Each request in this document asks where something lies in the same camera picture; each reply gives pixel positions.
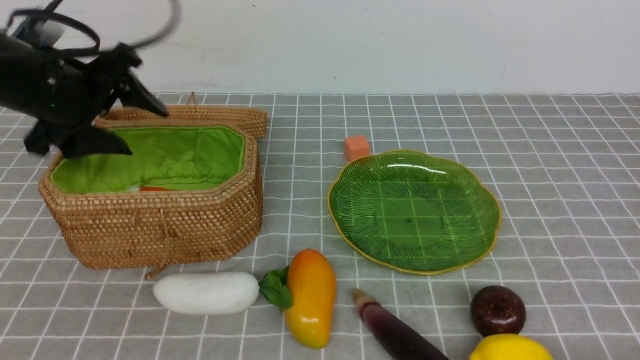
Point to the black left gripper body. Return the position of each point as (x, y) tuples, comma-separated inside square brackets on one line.
[(61, 93)]

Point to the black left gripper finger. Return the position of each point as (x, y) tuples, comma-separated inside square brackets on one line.
[(91, 140), (132, 93)]

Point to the orange carrot toy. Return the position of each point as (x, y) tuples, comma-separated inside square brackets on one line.
[(153, 189)]

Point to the white radish toy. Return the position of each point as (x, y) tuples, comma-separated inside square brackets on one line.
[(220, 293)]

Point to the yellow orange mango toy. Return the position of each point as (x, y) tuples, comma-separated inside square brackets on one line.
[(312, 282)]

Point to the woven rattan basket lid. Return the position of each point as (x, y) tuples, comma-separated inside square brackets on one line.
[(252, 121)]

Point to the woven rattan basket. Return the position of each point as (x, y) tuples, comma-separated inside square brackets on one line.
[(213, 211)]

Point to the orange foam cube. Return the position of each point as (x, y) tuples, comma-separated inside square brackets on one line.
[(355, 147)]

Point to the green glass leaf plate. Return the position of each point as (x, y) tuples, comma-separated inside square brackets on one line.
[(414, 213)]

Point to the purple eggplant toy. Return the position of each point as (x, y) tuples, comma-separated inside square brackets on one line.
[(397, 338)]

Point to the dark brown passion fruit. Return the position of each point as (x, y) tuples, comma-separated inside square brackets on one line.
[(496, 309)]

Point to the grey checkered tablecloth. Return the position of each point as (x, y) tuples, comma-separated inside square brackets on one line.
[(564, 167)]

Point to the yellow lemon toy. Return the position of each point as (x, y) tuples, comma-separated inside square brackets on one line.
[(509, 346)]

